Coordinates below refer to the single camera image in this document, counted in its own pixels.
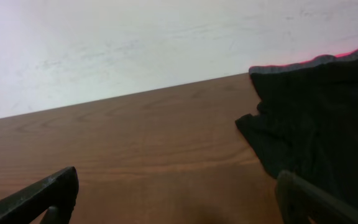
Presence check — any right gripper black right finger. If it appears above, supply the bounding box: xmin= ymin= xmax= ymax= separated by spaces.
xmin=275 ymin=170 xmax=358 ymax=224

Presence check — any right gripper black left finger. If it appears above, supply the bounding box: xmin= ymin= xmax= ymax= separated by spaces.
xmin=0 ymin=167 xmax=79 ymax=224

